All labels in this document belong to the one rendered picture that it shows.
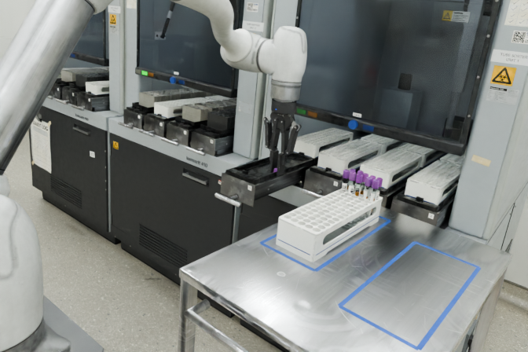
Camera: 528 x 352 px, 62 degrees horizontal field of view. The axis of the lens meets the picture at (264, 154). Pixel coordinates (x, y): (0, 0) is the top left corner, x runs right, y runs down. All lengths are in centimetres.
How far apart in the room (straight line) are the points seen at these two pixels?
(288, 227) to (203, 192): 94
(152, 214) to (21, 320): 138
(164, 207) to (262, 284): 127
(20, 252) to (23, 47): 39
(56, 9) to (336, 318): 76
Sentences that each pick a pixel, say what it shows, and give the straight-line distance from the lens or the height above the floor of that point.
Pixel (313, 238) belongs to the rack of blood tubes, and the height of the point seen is 87.
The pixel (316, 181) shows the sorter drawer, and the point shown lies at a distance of 145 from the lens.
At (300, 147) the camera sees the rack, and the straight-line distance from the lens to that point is 159.
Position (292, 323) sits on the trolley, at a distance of 75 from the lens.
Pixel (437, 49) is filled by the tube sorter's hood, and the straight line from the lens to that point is 133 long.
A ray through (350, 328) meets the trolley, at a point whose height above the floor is 82.
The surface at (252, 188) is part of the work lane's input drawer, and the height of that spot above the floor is 79.
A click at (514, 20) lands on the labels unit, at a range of 130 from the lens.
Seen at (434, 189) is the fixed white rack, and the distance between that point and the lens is 134.
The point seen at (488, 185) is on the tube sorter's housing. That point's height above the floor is 90.
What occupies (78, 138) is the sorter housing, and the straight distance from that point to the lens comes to 253.
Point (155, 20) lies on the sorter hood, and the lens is 204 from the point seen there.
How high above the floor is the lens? 128
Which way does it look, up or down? 18 degrees down
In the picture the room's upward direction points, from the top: 6 degrees clockwise
